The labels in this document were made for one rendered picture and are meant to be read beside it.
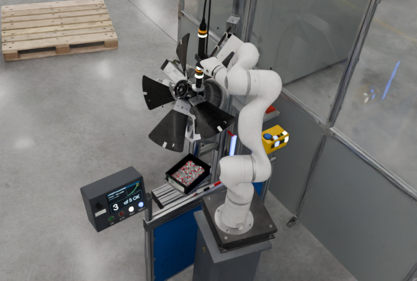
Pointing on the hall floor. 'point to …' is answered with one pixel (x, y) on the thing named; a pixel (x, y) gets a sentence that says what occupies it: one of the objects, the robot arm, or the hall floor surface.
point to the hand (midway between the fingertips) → (200, 56)
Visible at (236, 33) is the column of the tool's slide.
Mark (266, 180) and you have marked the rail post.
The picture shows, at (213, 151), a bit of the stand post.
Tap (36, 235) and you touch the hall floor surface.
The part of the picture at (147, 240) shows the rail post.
